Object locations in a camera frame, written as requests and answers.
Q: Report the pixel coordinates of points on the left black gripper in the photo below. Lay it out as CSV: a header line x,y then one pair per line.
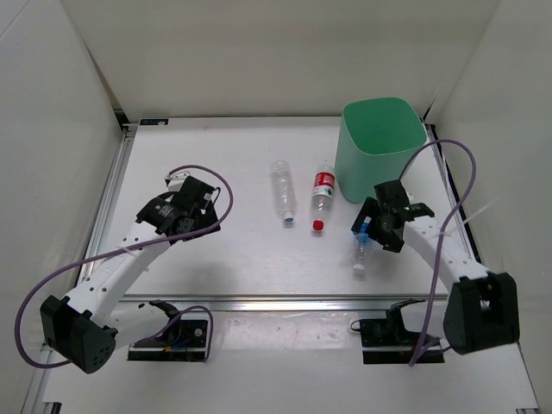
x,y
208,218

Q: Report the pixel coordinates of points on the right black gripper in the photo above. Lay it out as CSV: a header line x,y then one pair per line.
x,y
370,209

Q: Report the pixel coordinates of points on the blue label bottle white cap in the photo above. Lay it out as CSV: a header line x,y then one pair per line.
x,y
361,252

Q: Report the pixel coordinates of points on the red label bottle red cap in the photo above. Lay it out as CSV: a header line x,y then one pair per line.
x,y
323,192

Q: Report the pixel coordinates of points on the clear bottle blue cap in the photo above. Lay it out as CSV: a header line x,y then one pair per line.
x,y
283,191

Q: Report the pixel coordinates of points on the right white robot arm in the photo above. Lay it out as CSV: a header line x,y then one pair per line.
x,y
481,311

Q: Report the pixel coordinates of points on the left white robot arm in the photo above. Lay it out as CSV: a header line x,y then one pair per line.
x,y
82,326

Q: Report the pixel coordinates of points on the green plastic bin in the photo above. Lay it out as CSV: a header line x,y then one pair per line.
x,y
377,137

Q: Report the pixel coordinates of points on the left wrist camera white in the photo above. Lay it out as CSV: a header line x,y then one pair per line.
x,y
174,181

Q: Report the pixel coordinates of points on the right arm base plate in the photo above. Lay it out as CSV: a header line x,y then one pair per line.
x,y
385,340

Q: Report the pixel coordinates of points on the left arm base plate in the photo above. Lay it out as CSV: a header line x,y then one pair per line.
x,y
189,339

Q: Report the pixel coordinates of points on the aluminium table frame rail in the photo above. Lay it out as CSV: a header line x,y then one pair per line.
x,y
282,297

